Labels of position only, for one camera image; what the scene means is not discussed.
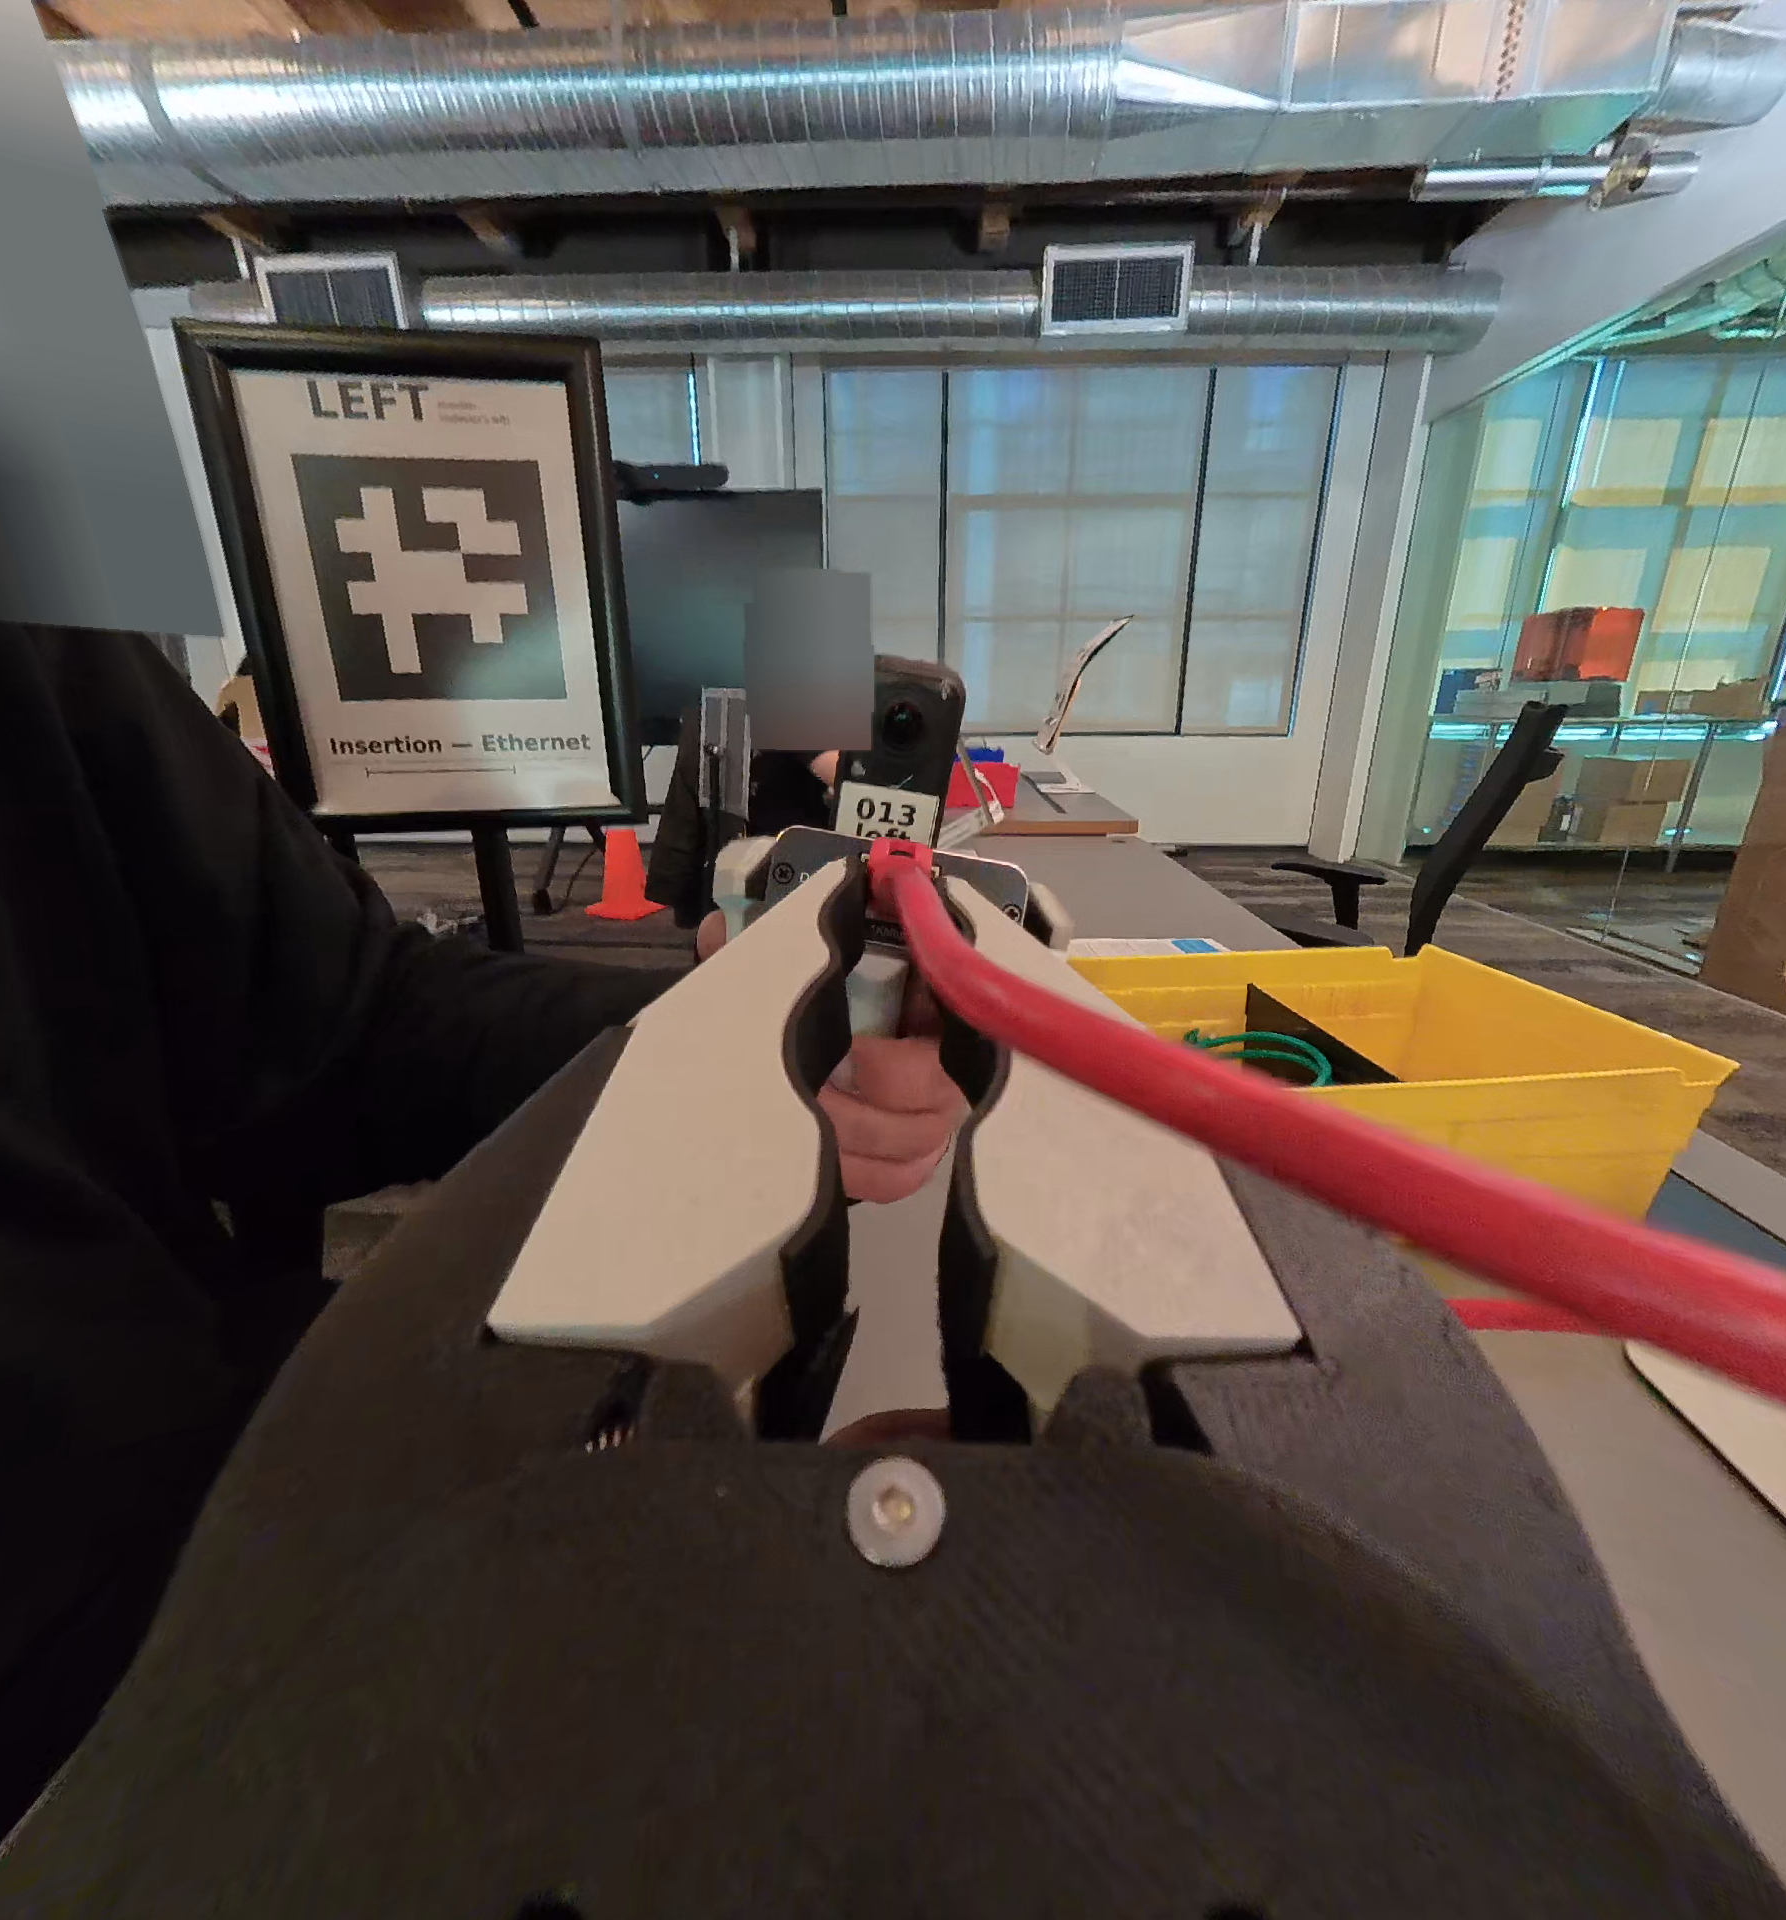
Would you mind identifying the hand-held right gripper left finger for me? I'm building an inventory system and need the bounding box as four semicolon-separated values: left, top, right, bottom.
484;862;872;1439

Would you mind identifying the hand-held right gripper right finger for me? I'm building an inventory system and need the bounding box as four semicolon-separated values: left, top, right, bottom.
933;884;1304;1439

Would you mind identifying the black ethernet splitter box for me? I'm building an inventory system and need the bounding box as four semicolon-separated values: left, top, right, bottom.
763;824;1027;950

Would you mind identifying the red ethernet cable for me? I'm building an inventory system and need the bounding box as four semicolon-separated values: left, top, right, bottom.
865;835;1786;1427

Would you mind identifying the green cable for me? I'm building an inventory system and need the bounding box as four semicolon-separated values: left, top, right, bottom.
1184;1025;1338;1086

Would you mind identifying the yellow plastic bin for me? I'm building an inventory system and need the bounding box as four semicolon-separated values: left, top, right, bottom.
1067;943;1740;1224

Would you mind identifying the person's left hand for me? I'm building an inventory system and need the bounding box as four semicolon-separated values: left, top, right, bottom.
693;906;973;1205

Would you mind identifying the wooden top table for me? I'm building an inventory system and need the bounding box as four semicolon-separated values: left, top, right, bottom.
968;779;1142;841

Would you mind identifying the orange traffic cone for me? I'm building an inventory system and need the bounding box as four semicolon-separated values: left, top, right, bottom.
583;828;666;921

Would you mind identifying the black screen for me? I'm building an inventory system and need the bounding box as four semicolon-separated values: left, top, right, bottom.
613;485;827;743

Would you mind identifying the black framed marker sign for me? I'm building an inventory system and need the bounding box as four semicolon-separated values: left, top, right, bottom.
172;318;650;950

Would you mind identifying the black office chair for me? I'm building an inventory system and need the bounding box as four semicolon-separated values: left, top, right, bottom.
1272;701;1570;954

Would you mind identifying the white vent grille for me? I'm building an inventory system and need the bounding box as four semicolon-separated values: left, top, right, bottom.
253;252;408;330
1041;241;1195;336

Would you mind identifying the metal shelf with boxes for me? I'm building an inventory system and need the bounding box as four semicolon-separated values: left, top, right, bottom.
1432;605;1786;858

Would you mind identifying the white and wooden document stand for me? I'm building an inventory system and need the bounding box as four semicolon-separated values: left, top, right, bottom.
1624;914;1786;1583

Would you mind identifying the silver air duct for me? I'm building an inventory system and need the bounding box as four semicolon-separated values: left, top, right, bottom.
420;261;1502;353

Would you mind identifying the large silver duct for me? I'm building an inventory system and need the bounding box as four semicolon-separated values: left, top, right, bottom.
60;0;1786;203

